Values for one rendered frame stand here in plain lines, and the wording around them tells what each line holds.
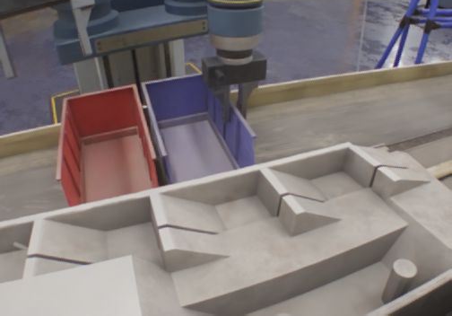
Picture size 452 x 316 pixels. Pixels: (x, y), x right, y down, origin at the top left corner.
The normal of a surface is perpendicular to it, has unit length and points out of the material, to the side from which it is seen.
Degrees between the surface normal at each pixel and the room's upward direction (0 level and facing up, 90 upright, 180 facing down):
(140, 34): 90
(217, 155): 0
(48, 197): 0
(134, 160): 0
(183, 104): 88
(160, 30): 90
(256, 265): 10
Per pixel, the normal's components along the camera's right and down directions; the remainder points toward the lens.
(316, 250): -0.06, -0.88
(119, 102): 0.33, 0.55
